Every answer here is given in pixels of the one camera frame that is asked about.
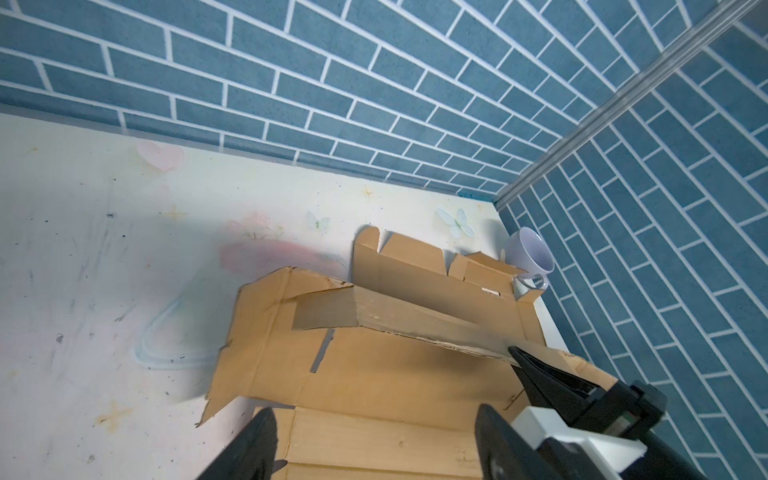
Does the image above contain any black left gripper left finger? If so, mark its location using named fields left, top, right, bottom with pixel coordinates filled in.
left=197, top=408, right=278, bottom=480

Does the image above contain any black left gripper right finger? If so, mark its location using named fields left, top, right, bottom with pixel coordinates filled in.
left=475, top=404, right=558, bottom=480

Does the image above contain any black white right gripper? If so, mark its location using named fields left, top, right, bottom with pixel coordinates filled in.
left=508, top=347, right=705, bottom=479

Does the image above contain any brown cardboard box top sheet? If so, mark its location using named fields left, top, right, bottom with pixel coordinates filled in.
left=203, top=267, right=615, bottom=479

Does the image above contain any lavender ceramic mug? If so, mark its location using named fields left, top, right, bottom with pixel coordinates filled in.
left=500, top=227, right=555, bottom=291

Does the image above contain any aluminium right corner post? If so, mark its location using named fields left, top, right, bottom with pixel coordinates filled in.
left=493, top=1, right=762, bottom=210

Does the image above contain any brown cardboard box lower sheet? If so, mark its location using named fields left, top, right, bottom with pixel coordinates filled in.
left=352, top=226, right=546, bottom=345

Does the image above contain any brown cardboard box sheet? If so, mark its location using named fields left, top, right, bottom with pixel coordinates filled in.
left=352, top=226, right=546, bottom=345
left=203, top=267, right=615, bottom=479

